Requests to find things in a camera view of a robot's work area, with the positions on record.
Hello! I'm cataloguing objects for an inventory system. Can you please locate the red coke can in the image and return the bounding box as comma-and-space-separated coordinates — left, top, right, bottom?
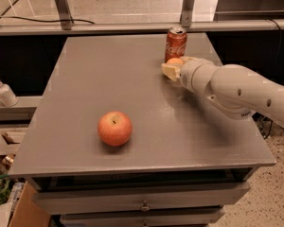
165, 26, 187, 61

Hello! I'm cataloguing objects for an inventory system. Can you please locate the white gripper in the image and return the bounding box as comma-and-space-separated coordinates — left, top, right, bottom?
161, 56, 217, 93

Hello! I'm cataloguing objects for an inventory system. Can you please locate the grey drawer cabinet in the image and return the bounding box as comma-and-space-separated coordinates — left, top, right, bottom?
8, 32, 277, 227

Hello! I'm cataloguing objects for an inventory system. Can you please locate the black cable at right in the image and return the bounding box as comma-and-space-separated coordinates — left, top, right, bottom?
260, 18, 282, 140

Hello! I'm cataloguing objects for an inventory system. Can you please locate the red apple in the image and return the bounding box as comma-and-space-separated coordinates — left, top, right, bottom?
98, 111, 133, 147

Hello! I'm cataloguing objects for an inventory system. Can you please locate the white pump dispenser bottle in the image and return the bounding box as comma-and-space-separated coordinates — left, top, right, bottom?
0, 80, 18, 107

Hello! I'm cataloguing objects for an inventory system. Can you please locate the metal railing post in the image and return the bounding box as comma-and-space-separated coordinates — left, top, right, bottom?
180, 0, 195, 27
54, 0, 73, 30

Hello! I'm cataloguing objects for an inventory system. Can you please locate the right metal railing post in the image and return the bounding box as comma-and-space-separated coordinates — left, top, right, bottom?
180, 0, 195, 27

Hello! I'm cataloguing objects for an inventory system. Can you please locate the black cable on floor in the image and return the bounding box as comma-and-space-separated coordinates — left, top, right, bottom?
0, 14, 96, 26

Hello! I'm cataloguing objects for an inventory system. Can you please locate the brown cardboard box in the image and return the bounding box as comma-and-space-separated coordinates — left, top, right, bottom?
0, 183, 50, 227

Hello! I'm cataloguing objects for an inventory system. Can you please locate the upper grey drawer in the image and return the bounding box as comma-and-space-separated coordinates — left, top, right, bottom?
33, 182, 250, 215

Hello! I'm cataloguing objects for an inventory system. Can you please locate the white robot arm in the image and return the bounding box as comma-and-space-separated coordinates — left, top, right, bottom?
161, 56, 284, 129

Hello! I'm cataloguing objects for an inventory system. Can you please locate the left metal railing post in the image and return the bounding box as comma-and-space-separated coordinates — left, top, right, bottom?
54, 0, 73, 30

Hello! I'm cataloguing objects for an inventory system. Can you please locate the small orange fruit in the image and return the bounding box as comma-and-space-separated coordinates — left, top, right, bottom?
167, 58, 184, 65

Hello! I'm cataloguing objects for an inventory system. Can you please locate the lower grey drawer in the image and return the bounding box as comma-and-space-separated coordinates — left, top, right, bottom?
61, 207, 224, 227

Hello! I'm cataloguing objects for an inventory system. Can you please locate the grey drawer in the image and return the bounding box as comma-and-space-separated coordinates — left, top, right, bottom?
61, 207, 224, 227
33, 182, 250, 215

